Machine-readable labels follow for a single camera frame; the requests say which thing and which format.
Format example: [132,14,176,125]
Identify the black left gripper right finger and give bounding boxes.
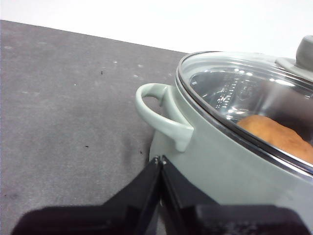
[160,155,307,235]

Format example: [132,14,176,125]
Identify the brown potato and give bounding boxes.
[236,115,313,165]

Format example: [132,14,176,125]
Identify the glass lid with green knob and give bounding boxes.
[175,35,313,176]

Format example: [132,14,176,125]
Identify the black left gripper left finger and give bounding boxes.
[11,157,163,235]

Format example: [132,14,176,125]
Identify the pale green electric steamer pot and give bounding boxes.
[135,51,313,211]

